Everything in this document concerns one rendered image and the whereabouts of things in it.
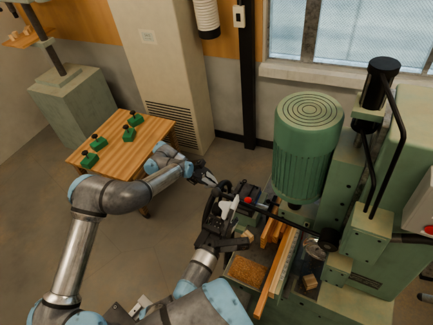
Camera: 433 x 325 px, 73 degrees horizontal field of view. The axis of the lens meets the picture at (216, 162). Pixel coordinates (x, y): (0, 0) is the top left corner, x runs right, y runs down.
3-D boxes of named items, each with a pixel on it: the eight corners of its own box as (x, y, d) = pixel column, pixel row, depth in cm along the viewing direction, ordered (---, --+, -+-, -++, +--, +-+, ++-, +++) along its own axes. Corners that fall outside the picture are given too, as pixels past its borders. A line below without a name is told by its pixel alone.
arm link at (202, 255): (211, 267, 85) (212, 276, 91) (218, 253, 87) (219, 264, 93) (189, 256, 87) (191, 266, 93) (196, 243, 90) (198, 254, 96)
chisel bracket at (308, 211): (282, 206, 118) (284, 193, 112) (318, 218, 112) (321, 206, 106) (276, 221, 113) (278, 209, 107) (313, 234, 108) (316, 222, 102)
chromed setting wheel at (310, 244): (302, 247, 104) (306, 229, 95) (338, 260, 100) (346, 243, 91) (299, 254, 103) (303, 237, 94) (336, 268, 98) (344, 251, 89)
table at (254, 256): (258, 164, 149) (258, 156, 145) (319, 182, 137) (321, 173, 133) (201, 272, 114) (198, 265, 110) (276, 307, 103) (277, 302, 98)
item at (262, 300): (305, 180, 132) (306, 174, 129) (310, 181, 131) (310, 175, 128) (253, 317, 96) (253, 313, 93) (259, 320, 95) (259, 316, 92)
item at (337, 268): (326, 255, 101) (332, 238, 92) (347, 264, 99) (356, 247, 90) (319, 280, 96) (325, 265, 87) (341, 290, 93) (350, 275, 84)
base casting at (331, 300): (270, 196, 150) (270, 186, 144) (395, 238, 129) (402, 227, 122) (234, 276, 125) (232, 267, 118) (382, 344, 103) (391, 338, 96)
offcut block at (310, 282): (306, 290, 109) (307, 286, 107) (301, 280, 112) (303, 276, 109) (316, 287, 110) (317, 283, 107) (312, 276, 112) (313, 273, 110)
